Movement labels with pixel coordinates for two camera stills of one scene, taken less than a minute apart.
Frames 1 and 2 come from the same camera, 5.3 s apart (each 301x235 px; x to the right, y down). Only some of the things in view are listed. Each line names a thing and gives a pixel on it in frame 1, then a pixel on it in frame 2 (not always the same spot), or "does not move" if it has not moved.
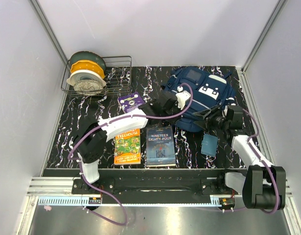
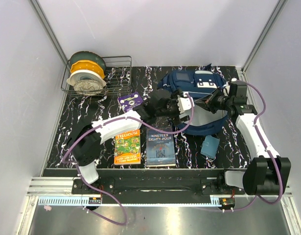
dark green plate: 87,55 does not move
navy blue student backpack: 208,89 does not move
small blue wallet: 209,145 does not move
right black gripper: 215,110 to 208,101
